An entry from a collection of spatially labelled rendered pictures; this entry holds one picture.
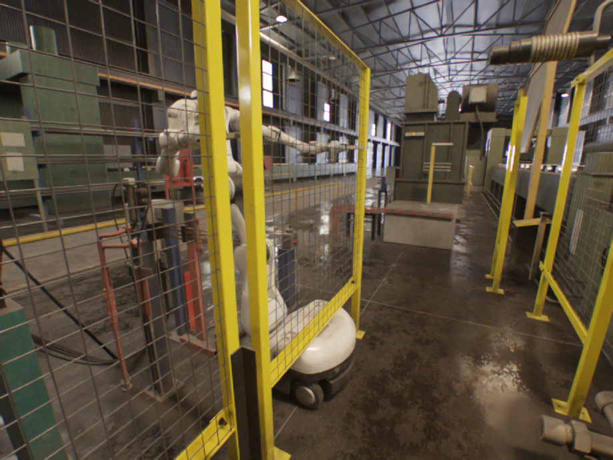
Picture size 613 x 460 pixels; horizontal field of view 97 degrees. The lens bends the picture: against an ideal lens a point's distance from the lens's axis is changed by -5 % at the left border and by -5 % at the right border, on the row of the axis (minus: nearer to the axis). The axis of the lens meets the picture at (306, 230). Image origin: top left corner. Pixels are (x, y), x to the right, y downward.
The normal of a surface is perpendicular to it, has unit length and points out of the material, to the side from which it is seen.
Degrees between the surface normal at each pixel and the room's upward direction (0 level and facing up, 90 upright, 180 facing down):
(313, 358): 56
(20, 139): 90
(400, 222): 90
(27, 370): 90
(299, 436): 0
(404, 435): 0
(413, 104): 90
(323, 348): 41
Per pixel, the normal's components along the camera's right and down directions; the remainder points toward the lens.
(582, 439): -0.40, -0.31
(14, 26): 0.88, 0.11
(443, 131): -0.47, 0.21
